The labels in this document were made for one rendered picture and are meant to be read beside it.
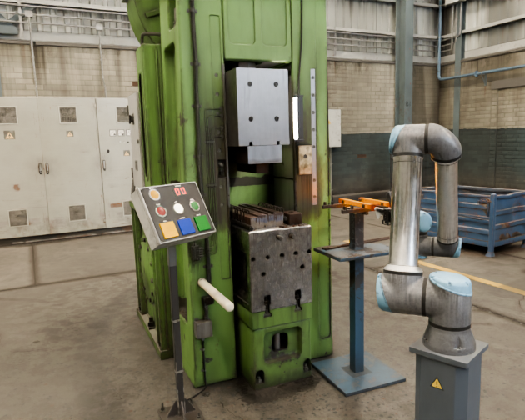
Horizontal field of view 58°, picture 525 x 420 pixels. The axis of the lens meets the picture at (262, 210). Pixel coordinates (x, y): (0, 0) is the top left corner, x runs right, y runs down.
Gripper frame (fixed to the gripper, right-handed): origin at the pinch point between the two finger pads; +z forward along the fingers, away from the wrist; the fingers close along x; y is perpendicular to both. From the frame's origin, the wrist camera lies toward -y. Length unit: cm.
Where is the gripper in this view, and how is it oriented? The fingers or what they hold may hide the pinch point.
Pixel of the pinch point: (377, 207)
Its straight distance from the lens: 254.7
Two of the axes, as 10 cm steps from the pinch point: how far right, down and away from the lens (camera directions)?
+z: -3.6, -1.3, 9.3
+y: 0.3, 9.9, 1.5
